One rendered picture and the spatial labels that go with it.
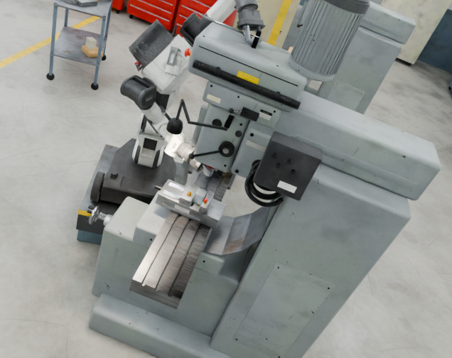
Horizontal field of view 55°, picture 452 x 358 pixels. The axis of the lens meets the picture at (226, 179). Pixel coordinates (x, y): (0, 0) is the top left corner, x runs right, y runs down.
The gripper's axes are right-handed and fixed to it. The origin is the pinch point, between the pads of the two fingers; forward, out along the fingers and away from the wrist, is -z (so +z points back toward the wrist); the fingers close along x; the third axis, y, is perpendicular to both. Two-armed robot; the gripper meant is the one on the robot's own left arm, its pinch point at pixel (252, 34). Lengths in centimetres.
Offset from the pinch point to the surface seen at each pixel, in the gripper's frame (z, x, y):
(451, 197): -101, -407, -184
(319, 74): -23.3, -14.7, 17.0
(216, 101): -22.6, 13.3, -15.9
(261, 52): -8.1, -1.5, 1.5
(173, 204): -60, 14, -75
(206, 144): -37, 11, -34
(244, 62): -13.3, 9.2, 2.6
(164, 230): -72, 24, -70
